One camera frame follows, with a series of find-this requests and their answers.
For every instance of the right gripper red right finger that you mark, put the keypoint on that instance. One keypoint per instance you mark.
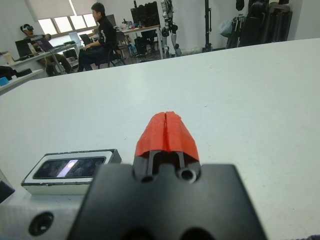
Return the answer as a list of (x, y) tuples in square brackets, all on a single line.
[(182, 140)]

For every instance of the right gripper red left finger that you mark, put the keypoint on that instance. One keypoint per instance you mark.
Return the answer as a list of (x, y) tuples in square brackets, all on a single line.
[(152, 135)]

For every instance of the grey phone box tray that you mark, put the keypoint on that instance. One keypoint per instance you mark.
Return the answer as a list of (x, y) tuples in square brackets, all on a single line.
[(62, 186)]

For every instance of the small blue box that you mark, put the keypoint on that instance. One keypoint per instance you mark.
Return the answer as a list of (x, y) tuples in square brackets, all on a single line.
[(4, 82)]

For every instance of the white-legged desk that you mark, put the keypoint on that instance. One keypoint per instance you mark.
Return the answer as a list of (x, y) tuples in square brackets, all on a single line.
[(160, 42)]

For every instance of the person in black jacket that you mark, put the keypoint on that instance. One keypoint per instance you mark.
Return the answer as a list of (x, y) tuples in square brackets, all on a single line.
[(105, 32)]

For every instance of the black crane hoist stand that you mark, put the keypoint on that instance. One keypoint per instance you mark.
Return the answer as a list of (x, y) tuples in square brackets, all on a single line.
[(207, 25)]

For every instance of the pale plastic bag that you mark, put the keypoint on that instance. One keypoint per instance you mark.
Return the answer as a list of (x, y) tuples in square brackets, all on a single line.
[(225, 28)]

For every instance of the black computer monitor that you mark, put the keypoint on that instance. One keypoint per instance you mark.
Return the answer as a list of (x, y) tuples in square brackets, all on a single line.
[(151, 13), (137, 16), (22, 48)]

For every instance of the folded black tripods bundle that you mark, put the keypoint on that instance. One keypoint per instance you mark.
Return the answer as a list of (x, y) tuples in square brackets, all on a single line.
[(236, 32)]

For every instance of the small silver humanoid robot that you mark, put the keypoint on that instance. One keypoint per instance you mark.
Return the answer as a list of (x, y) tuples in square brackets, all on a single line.
[(167, 10)]

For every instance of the large black humanoid robot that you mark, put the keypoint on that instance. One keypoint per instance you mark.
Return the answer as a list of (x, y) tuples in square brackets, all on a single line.
[(257, 25)]

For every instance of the long white desk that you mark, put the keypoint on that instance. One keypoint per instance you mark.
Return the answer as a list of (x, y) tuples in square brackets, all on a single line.
[(22, 80)]

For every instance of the bright window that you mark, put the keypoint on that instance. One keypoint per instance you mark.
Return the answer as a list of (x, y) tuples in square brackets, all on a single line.
[(62, 23)]

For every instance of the white plastic bottle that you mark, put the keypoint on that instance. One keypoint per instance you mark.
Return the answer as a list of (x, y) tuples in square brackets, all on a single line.
[(30, 48)]

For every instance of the person wearing VR headset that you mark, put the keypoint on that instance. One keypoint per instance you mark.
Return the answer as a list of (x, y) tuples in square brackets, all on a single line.
[(35, 40)]

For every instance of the black bag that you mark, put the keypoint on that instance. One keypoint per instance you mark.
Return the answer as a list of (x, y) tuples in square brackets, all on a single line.
[(7, 71)]

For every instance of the white roller blind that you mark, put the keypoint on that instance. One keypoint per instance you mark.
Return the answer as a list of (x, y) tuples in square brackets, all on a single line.
[(50, 8)]

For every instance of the beige cup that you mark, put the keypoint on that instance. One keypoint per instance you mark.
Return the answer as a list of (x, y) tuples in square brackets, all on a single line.
[(8, 58)]

